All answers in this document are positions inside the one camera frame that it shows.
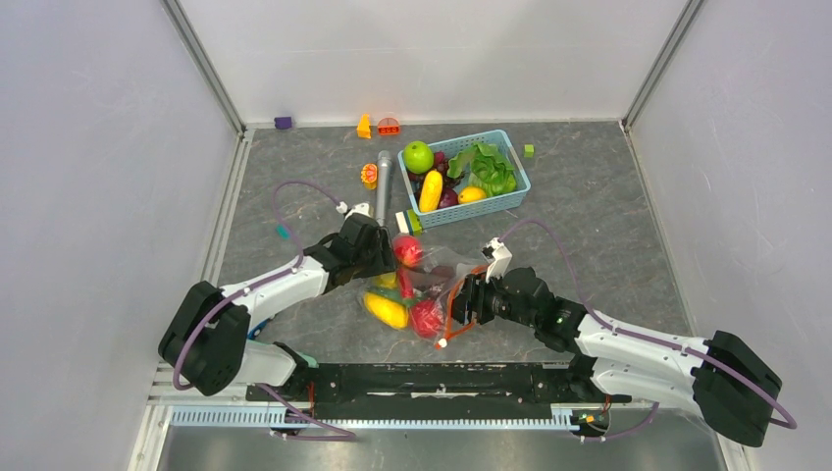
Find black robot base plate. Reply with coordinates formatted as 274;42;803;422
246;359;631;420

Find teal toy block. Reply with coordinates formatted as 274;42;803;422
276;225;290;239

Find blue toy car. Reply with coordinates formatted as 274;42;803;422
247;315;275;340

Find purple toy onion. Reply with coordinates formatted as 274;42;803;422
438;188;458;209

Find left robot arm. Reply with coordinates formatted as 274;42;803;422
157;211;397;400

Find yellow-green toy fruit slice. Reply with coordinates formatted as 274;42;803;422
373;272;398;289

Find yellow toy mango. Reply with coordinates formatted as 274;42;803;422
363;292;409;330

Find clear zip top bag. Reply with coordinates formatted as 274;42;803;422
357;236;488;349

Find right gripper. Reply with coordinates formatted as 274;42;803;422
440;268;538;330

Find yellow toy lemon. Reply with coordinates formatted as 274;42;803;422
457;186;488;204

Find silver toy microphone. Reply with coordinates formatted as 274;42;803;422
375;150;395;227

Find red toy chili pepper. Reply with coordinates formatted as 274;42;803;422
396;266;415;301

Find green toy apple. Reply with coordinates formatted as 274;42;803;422
402;140;435;175

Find white slotted cable duct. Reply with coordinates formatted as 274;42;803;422
170;403;579;432

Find purple toy block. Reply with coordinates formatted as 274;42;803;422
273;116;294;131

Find red toy apple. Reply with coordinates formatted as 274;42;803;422
391;234;424;268

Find dark red toy peach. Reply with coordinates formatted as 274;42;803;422
412;265;456;294

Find red semicircle toy block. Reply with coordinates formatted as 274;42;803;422
377;117;401;136

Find white green toy block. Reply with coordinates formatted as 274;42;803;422
394;209;424;236

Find red toy tomato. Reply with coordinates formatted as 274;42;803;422
409;299;444;339

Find orange slice toy block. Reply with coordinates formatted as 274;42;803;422
360;163;379;190

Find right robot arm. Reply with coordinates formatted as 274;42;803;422
448;268;782;447

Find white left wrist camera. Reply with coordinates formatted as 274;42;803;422
344;202;374;219

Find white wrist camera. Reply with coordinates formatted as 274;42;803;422
482;237;512;282
344;202;374;219

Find green toy lettuce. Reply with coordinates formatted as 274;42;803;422
445;143;517;197

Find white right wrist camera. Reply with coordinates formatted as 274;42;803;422
482;237;512;282

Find light blue plastic basket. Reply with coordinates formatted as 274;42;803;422
397;130;531;229

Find yellow toy corn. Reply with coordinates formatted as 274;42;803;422
418;170;443;213

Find dark purple toy grapes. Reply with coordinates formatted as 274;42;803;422
406;152;465;194

